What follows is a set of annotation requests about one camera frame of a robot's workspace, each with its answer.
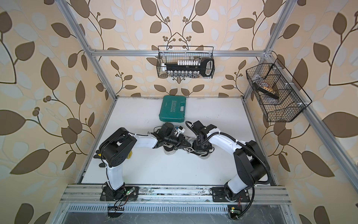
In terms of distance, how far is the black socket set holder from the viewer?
2.70ft

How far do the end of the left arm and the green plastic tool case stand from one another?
200mm

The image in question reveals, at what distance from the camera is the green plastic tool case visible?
1043 mm

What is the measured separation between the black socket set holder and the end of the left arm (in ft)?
1.10

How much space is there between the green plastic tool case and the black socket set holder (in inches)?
11.2

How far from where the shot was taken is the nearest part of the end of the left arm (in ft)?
2.45
